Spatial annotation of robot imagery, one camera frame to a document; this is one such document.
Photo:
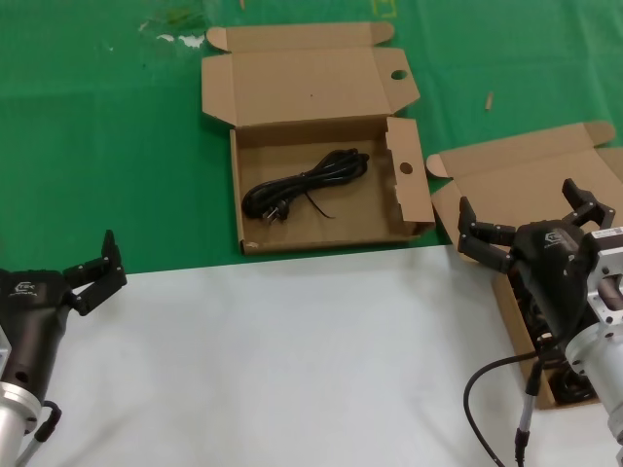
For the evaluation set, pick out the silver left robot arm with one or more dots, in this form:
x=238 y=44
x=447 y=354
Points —
x=12 y=418

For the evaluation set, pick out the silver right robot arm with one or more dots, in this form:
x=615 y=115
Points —
x=598 y=365

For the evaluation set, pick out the small cardboard strip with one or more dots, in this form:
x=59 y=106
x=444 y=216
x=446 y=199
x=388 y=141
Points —
x=488 y=101

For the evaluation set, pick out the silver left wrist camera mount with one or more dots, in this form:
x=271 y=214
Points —
x=4 y=350

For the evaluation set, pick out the green table cloth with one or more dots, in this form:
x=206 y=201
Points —
x=97 y=146

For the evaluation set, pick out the open brown cardboard box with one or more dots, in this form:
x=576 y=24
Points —
x=316 y=87
x=511 y=165

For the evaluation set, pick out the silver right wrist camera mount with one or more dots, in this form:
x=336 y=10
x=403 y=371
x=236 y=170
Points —
x=608 y=262

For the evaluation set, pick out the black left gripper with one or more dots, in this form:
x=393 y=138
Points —
x=29 y=331

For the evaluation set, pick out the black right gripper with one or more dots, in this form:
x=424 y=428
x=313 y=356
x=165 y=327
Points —
x=550 y=277

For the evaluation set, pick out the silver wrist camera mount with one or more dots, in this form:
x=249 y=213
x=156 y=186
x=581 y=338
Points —
x=608 y=262
x=4 y=350

